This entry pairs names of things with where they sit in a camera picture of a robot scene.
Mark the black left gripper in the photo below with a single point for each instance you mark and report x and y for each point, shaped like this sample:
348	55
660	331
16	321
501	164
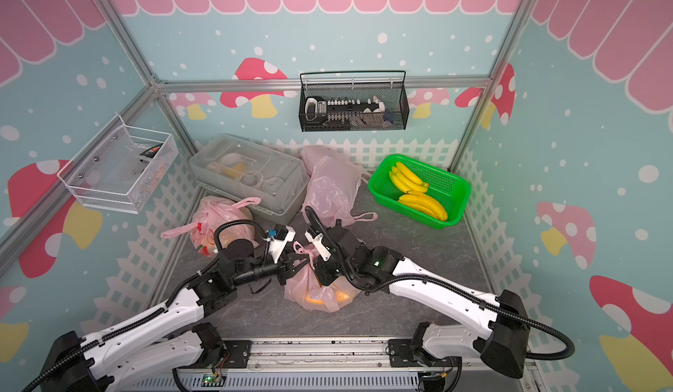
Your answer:
286	266

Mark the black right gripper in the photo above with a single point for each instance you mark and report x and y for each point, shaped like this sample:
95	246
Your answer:
322	274

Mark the pink plastic bag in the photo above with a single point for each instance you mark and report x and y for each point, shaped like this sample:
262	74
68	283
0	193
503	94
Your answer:
333	186
305	282
211	213

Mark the orange banana bunch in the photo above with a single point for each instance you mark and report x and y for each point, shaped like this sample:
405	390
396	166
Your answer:
331	300

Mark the pink plastic bag front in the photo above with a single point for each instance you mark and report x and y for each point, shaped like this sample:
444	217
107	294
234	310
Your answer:
211	213

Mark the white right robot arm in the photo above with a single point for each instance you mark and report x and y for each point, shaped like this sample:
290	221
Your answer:
496	328

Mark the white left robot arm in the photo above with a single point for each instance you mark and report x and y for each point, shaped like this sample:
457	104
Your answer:
174	333

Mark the pink plastic bag back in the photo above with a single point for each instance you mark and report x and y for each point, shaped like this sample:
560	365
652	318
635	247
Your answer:
333	186

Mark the yellow banana bunch in basket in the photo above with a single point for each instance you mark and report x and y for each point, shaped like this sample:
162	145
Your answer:
414	192

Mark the clear lidded storage box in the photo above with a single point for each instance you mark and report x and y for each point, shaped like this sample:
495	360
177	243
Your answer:
236	169

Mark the green plastic basket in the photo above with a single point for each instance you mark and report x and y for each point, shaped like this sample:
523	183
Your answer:
451	191

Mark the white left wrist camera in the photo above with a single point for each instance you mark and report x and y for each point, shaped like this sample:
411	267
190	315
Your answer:
279	237

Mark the metal base rail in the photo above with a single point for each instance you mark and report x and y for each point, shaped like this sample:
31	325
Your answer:
332	364

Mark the black wire mesh basket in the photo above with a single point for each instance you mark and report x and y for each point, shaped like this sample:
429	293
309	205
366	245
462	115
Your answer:
354	100

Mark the white wire mesh basket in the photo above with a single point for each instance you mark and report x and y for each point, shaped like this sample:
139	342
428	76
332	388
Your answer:
121	168

